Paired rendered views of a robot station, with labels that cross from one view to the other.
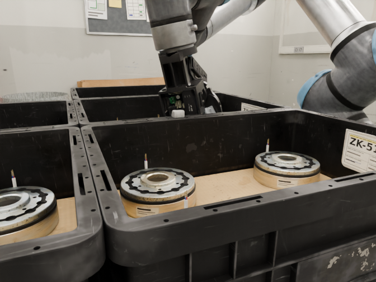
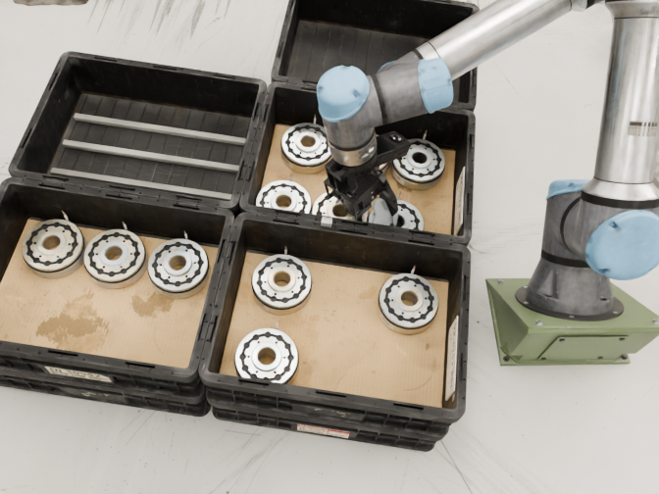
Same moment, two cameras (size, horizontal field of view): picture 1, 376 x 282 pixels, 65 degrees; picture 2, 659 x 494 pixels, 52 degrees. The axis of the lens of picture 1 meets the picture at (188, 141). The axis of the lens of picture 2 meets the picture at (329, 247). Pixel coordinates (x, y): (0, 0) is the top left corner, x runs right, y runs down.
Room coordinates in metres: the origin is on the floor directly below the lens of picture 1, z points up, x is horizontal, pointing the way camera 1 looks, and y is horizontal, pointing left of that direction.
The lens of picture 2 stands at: (-0.06, -0.23, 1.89)
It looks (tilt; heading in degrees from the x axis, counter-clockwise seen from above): 60 degrees down; 24
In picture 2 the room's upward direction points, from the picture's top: 7 degrees clockwise
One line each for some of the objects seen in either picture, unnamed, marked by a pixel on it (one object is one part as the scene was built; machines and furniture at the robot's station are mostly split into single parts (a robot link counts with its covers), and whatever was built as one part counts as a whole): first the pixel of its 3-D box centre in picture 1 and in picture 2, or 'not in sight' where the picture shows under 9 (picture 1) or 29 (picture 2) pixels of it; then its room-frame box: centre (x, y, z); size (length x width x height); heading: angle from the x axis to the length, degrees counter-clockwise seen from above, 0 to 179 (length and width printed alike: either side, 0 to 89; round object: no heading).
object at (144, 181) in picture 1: (158, 179); (281, 279); (0.38, 0.04, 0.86); 0.05 x 0.05 x 0.01
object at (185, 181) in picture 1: (158, 182); (281, 280); (0.38, 0.04, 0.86); 0.10 x 0.10 x 0.01
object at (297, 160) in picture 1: (286, 159); (409, 298); (0.46, -0.16, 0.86); 0.05 x 0.05 x 0.01
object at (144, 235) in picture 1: (255, 145); (342, 311); (0.35, -0.08, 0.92); 0.40 x 0.30 x 0.02; 112
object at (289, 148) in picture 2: not in sight; (307, 143); (0.65, 0.16, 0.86); 0.10 x 0.10 x 0.01
